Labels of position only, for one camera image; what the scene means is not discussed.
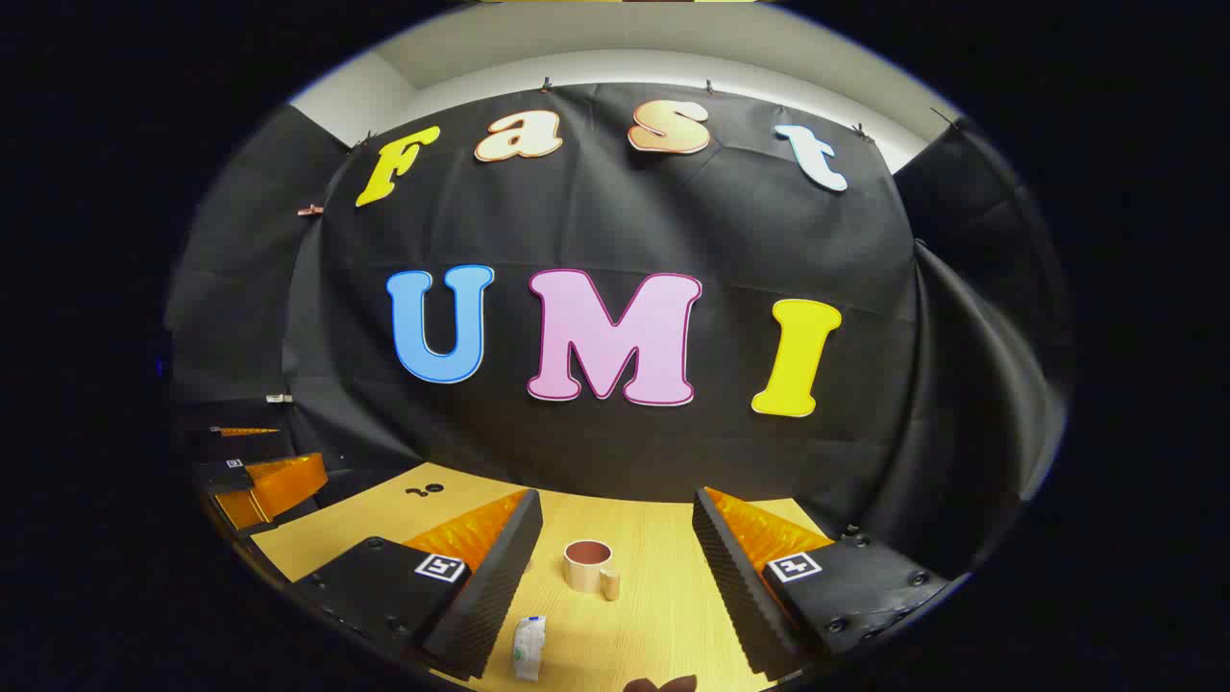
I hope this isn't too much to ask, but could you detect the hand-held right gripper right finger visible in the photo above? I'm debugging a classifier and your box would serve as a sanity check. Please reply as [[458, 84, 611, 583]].
[[692, 486, 952, 681]]

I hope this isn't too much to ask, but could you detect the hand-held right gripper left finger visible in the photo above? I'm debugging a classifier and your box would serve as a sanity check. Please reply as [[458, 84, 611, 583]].
[[293, 488, 544, 681]]

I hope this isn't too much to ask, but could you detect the white toothpaste tube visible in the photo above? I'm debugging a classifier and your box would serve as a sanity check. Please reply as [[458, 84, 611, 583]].
[[512, 615, 547, 681]]

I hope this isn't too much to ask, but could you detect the beige cup with brown inside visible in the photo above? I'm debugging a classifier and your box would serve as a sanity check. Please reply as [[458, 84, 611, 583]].
[[563, 540, 622, 602]]

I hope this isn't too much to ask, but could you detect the light wooden desktop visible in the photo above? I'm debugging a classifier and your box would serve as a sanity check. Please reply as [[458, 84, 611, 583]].
[[250, 463, 837, 692]]

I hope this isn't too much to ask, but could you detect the black backdrop cloth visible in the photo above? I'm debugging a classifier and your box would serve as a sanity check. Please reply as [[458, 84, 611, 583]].
[[163, 82, 1072, 578]]

